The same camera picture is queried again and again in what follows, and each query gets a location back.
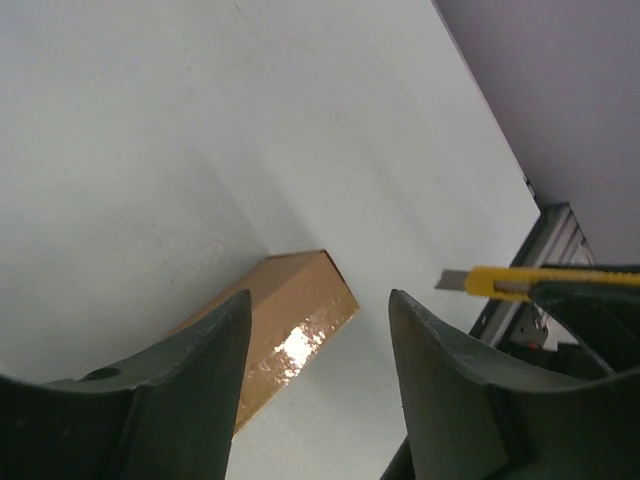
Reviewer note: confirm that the yellow utility knife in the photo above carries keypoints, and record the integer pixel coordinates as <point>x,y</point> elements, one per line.
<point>514,283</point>

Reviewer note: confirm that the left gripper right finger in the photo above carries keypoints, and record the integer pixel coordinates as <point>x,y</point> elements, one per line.
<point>473,412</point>

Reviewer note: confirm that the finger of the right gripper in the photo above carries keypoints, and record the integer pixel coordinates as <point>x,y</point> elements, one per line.
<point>604,318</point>

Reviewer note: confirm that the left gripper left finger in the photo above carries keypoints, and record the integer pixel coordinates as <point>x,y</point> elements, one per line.
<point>167,412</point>

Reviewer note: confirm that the brown cardboard express box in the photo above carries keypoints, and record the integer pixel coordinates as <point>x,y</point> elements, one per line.
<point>299,301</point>

